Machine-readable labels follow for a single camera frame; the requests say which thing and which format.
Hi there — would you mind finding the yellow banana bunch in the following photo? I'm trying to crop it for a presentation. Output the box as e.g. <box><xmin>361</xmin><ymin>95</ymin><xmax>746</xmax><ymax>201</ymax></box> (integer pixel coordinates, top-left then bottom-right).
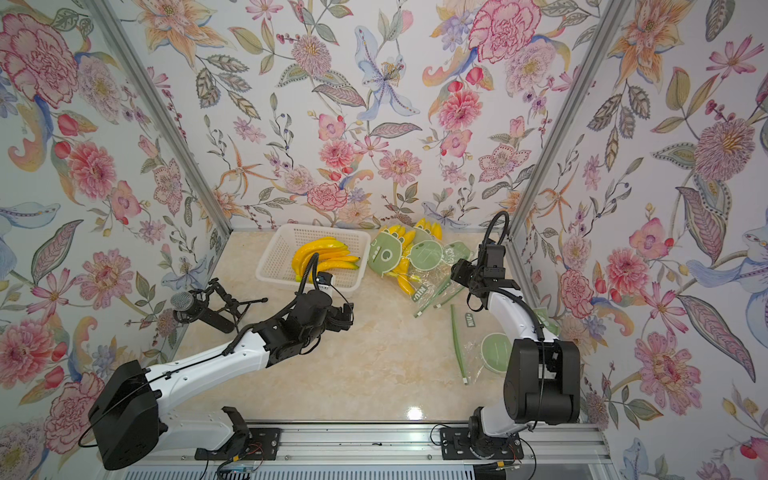
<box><xmin>292</xmin><ymin>244</ymin><xmax>360</xmax><ymax>281</ymax></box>

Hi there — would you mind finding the zip-top bag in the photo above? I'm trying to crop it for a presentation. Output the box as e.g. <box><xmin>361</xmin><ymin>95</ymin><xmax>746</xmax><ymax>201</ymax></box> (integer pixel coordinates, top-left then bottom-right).
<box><xmin>407</xmin><ymin>219</ymin><xmax>472</xmax><ymax>318</ymax></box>
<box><xmin>449</xmin><ymin>297</ymin><xmax>538</xmax><ymax>386</ymax></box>
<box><xmin>367</xmin><ymin>219</ymin><xmax>443</xmax><ymax>298</ymax></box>

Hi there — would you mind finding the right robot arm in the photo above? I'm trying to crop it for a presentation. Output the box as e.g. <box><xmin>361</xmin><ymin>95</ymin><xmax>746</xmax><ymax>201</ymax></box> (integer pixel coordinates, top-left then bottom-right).
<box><xmin>451</xmin><ymin>241</ymin><xmax>580</xmax><ymax>442</ymax></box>

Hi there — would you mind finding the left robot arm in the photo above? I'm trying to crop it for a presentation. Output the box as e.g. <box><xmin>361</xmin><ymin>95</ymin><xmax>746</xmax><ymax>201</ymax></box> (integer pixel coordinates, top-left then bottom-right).
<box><xmin>88</xmin><ymin>290</ymin><xmax>354</xmax><ymax>471</ymax></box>

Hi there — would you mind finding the white plastic basket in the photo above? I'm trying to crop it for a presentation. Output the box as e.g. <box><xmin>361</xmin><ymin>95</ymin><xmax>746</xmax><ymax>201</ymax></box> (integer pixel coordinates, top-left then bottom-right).
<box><xmin>254</xmin><ymin>223</ymin><xmax>372</xmax><ymax>293</ymax></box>

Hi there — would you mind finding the black microphone on tripod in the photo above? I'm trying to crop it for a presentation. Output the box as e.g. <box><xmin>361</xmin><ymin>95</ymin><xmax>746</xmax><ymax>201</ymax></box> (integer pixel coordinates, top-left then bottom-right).
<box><xmin>170</xmin><ymin>278</ymin><xmax>269</xmax><ymax>350</ymax></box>

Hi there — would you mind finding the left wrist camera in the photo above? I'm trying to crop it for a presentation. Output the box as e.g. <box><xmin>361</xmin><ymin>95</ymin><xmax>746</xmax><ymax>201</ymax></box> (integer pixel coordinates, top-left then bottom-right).
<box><xmin>316</xmin><ymin>272</ymin><xmax>333</xmax><ymax>287</ymax></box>

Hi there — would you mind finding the aluminium front rail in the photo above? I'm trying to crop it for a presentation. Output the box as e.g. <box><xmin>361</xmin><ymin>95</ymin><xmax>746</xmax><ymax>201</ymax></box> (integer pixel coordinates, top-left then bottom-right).
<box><xmin>98</xmin><ymin>422</ymin><xmax>613</xmax><ymax>466</ymax></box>

